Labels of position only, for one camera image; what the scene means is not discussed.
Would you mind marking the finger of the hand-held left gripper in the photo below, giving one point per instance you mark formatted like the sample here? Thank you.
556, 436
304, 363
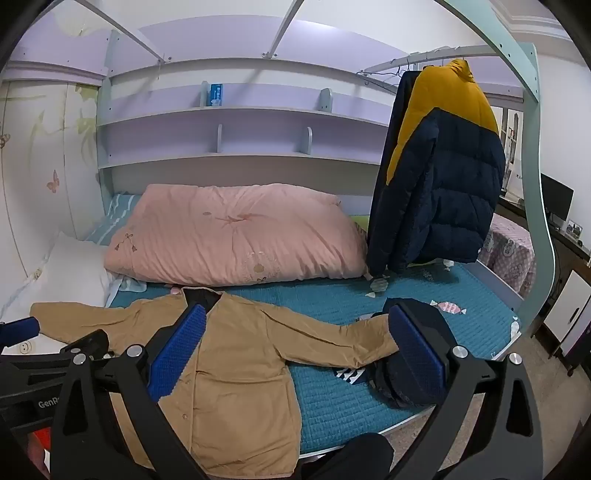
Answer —
90, 344
21, 328

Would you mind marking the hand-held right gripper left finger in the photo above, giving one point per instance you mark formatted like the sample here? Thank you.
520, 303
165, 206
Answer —
182, 344

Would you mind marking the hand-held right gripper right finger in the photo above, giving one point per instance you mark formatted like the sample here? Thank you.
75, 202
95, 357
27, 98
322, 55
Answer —
418, 355

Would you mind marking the tan jacket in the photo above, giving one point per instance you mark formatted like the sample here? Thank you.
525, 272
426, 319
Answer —
240, 369

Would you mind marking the dark clothes pile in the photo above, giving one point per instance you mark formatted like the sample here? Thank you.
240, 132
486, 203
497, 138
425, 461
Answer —
383, 383

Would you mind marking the red cloth item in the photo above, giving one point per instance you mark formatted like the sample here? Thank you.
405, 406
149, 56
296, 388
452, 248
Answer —
40, 436

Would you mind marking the white pillow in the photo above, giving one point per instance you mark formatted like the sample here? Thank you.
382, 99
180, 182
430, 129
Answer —
69, 277

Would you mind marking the teal quilted bed cover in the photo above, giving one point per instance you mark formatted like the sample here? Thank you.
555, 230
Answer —
323, 300

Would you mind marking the person's dark trousers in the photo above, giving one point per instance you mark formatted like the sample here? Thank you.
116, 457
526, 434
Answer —
351, 457

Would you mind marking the pink pillow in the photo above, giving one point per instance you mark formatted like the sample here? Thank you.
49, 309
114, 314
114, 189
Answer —
231, 230

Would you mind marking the teal striped pillow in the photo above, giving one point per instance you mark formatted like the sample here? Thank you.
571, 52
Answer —
111, 217

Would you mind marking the pink checkered cloth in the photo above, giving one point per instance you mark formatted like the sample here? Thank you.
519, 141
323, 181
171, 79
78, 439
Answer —
508, 254

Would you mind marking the white cabinet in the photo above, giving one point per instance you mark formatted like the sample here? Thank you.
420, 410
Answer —
568, 314

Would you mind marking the navy and yellow puffer jacket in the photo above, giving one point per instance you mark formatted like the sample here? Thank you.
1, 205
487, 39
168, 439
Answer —
452, 194

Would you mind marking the white floral wardrobe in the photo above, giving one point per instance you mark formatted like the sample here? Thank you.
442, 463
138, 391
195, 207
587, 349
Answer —
37, 161

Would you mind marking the dark wooden desk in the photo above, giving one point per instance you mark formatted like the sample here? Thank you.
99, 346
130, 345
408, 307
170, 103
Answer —
572, 251

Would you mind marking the black monitor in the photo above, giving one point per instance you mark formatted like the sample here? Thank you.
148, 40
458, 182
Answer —
556, 198

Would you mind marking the small blue box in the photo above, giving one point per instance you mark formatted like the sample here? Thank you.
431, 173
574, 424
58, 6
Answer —
216, 94

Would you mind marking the pale green bed frame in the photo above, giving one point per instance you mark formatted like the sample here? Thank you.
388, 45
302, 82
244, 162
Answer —
531, 184

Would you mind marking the lavender wall shelf unit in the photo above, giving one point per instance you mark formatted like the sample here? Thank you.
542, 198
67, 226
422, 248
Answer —
184, 134

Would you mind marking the white clothes rail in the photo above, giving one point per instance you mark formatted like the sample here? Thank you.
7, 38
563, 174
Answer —
415, 57

